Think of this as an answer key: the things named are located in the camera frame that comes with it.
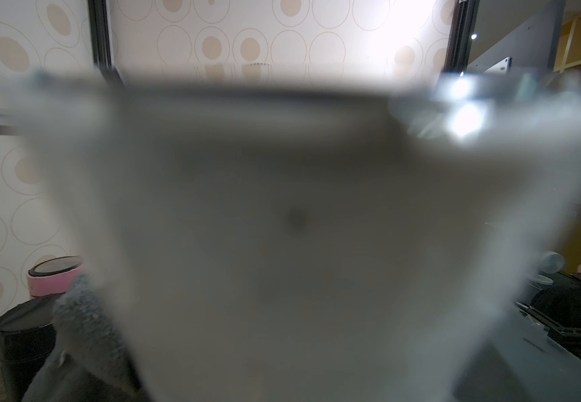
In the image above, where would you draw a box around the white thermos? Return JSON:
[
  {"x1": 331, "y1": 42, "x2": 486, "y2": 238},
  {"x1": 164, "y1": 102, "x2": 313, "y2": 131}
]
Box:
[{"x1": 0, "y1": 73, "x2": 581, "y2": 401}]

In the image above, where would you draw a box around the pink thermos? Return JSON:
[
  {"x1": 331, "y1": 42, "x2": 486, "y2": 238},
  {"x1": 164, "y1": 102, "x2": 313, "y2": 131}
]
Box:
[{"x1": 26, "y1": 256, "x2": 82, "y2": 298}]

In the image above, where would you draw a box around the grey yellow cleaning cloth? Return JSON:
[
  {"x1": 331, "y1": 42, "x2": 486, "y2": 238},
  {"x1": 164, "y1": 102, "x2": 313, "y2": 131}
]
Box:
[{"x1": 22, "y1": 274, "x2": 151, "y2": 402}]

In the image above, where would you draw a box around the black thermos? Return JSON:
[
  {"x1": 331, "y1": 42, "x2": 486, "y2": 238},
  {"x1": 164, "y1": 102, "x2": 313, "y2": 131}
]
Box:
[{"x1": 0, "y1": 294, "x2": 60, "y2": 401}]

